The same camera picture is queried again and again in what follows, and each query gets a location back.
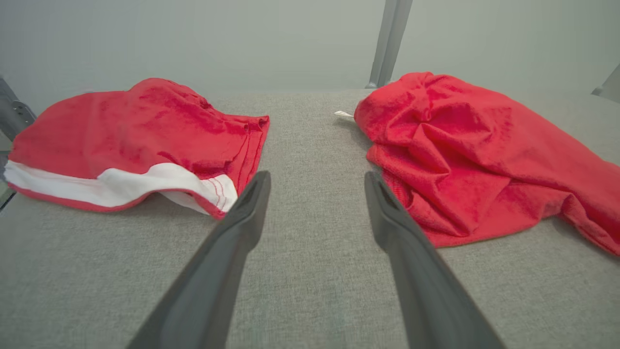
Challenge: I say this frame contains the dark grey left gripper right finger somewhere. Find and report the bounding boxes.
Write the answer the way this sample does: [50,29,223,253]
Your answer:
[364,171,507,349]

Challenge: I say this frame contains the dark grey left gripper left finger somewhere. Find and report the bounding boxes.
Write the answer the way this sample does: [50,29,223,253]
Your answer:
[126,171,272,349]

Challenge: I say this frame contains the red jersey with striped trim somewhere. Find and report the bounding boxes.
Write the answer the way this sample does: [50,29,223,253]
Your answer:
[334,72,620,256]

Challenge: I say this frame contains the red shorts with white hem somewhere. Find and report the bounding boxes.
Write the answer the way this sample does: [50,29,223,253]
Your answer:
[4,78,270,220]

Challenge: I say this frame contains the grey metal frame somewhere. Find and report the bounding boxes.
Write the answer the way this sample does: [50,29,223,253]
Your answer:
[0,77,37,142]

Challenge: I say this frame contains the grey partition post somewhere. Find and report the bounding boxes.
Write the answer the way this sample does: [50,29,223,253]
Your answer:
[366,0,414,89]

